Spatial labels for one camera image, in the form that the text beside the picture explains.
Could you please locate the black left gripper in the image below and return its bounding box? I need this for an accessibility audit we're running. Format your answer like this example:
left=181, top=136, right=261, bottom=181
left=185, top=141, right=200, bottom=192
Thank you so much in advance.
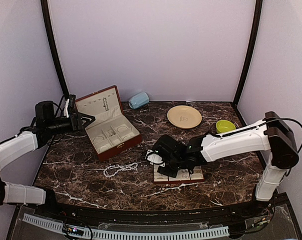
left=47, top=112, right=95, bottom=136

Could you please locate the red earring tray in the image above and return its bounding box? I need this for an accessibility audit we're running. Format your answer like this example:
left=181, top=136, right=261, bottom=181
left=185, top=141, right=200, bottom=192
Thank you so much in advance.
left=153, top=165, right=204, bottom=185

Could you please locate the white pearl necklace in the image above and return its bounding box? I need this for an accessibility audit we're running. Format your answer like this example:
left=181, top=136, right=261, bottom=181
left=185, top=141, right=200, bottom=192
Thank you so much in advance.
left=103, top=162, right=139, bottom=178

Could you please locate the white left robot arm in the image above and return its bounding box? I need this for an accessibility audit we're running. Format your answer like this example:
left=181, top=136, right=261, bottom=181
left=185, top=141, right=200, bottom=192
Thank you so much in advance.
left=0, top=96, right=95, bottom=218

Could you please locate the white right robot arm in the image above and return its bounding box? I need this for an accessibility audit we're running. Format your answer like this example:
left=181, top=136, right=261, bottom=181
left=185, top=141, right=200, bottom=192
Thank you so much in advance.
left=145, top=111, right=302, bottom=217

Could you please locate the red wooden jewelry box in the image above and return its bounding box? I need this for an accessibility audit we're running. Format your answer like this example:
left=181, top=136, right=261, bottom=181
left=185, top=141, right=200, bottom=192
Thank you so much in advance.
left=76, top=85, right=142, bottom=162

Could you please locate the silver bangle left compartment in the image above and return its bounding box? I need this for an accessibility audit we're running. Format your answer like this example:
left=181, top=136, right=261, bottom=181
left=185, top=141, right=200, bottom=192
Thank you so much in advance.
left=93, top=135, right=105, bottom=144

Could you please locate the silver bangle compartment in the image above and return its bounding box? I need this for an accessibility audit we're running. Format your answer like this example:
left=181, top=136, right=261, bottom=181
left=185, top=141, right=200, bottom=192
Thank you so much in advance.
left=93, top=135, right=105, bottom=144
left=99, top=145, right=109, bottom=152
left=122, top=134, right=133, bottom=141
left=116, top=125, right=128, bottom=133

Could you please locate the silver bangle front compartment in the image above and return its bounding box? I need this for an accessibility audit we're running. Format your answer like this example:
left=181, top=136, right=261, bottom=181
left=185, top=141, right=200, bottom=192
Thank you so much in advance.
left=99, top=145, right=109, bottom=152

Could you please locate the silver bangle back compartment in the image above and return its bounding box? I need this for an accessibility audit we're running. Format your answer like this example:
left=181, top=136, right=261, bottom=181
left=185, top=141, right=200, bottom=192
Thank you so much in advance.
left=116, top=125, right=128, bottom=133

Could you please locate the cream ceramic plate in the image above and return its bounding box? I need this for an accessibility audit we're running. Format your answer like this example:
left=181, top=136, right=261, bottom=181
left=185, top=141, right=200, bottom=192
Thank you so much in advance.
left=167, top=105, right=202, bottom=129

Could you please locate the silver bangle right compartment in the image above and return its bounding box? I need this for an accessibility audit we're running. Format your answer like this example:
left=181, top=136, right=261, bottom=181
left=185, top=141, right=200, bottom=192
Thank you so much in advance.
left=122, top=134, right=133, bottom=141

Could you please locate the green small bowl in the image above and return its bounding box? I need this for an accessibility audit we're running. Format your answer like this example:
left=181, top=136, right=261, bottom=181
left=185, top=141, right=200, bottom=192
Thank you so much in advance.
left=215, top=120, right=236, bottom=134

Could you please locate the light blue cup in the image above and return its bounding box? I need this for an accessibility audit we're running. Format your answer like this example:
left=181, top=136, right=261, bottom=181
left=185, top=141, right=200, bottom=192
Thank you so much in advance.
left=128, top=92, right=149, bottom=109

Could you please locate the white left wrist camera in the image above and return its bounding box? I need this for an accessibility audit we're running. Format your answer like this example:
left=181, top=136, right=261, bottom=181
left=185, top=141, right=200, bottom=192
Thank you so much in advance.
left=63, top=94, right=76, bottom=118

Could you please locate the white slotted cable duct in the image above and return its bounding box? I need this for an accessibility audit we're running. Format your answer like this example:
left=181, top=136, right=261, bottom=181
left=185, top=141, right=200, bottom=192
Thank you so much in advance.
left=22, top=213, right=229, bottom=240

